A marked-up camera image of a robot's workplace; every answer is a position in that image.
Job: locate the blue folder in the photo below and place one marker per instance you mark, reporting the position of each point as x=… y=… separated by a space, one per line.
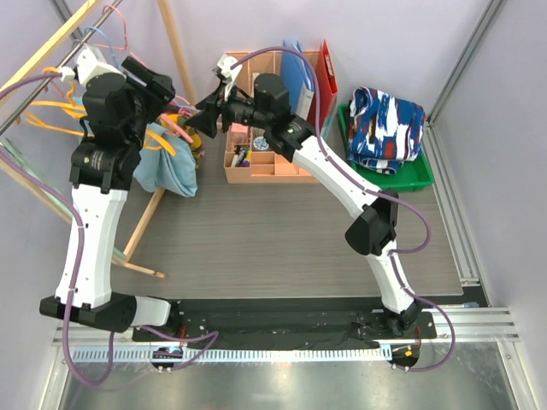
x=297 y=79

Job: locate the pink wire hanger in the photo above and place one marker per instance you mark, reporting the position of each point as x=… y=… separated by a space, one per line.
x=116 y=40

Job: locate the red folder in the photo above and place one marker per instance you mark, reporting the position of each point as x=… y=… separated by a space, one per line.
x=328 y=89

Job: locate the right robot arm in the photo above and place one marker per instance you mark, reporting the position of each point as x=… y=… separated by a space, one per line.
x=374 y=211

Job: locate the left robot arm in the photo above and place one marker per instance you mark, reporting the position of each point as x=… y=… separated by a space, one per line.
x=119 y=104

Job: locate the colourful patterned trousers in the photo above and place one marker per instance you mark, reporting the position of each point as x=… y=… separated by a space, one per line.
x=385 y=131

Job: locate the yellow hanger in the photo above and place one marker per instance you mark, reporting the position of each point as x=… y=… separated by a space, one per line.
x=153 y=140

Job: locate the peach desk organizer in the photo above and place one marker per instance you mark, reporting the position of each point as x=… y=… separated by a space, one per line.
x=265 y=167

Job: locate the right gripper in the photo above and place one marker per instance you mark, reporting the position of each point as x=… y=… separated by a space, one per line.
x=205 y=120

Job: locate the green plastic tray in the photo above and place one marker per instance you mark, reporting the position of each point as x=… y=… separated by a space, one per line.
x=411 y=176

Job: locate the pink cube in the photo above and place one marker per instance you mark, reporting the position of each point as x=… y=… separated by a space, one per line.
x=239 y=134

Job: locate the pens in organizer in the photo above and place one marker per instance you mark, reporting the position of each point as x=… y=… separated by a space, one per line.
x=241 y=157

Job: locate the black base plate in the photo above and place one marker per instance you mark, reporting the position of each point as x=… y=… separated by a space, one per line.
x=324 y=323

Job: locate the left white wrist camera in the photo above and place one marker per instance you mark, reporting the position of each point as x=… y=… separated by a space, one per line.
x=90 y=63

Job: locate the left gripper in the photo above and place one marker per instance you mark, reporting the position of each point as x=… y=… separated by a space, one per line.
x=158 y=90

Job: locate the aluminium frame post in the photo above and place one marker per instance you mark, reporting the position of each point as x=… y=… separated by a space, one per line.
x=487 y=19

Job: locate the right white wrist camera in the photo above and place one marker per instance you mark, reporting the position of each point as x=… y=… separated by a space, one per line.
x=227 y=70

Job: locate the red patterned trousers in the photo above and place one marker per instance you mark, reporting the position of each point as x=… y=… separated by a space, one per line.
x=184 y=115

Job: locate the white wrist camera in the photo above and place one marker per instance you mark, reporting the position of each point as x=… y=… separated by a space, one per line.
x=227 y=70
x=90 y=63

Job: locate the metal rack rail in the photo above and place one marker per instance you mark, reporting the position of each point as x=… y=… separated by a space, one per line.
x=55 y=70

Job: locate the round blue patterned tin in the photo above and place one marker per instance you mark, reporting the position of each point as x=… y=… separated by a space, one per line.
x=260 y=143

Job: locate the wooden clothes rack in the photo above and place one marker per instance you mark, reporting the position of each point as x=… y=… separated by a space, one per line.
x=123 y=259

